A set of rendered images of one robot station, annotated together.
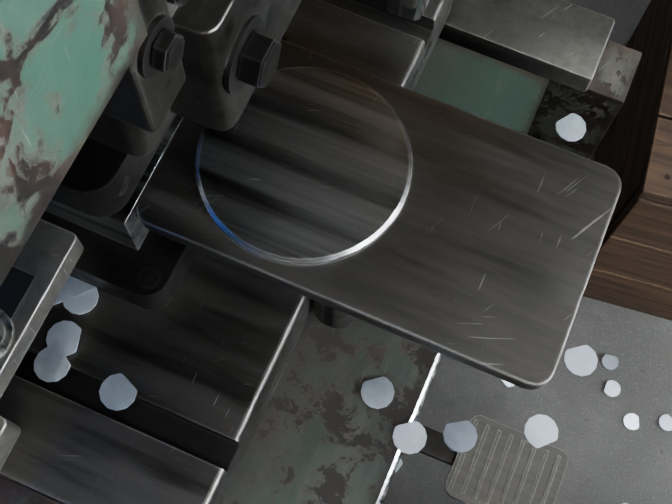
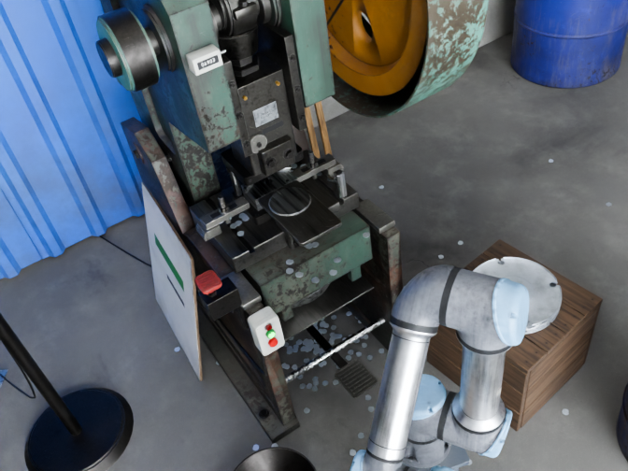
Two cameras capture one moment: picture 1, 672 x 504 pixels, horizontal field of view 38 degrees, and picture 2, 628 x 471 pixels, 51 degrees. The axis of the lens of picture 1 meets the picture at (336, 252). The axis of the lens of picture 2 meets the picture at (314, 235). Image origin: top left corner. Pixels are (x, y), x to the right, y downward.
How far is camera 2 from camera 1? 1.50 m
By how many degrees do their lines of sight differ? 34
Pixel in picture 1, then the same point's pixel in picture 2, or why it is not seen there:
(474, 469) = (346, 371)
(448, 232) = (305, 219)
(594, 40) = (386, 222)
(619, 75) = (391, 234)
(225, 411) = (255, 243)
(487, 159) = (321, 211)
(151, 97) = (245, 150)
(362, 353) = (292, 255)
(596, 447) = not seen: hidden behind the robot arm
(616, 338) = not seen: hidden behind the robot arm
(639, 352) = not seen: hidden behind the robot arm
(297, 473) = (264, 267)
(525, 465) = (362, 378)
